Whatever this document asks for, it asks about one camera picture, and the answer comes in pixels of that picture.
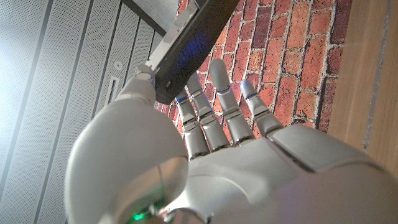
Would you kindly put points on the red brick printed backdrop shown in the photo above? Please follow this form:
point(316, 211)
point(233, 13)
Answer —
point(280, 62)

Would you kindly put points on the black stapler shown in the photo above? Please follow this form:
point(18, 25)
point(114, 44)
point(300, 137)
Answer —
point(186, 53)

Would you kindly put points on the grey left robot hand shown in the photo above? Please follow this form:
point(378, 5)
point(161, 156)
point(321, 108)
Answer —
point(233, 180)

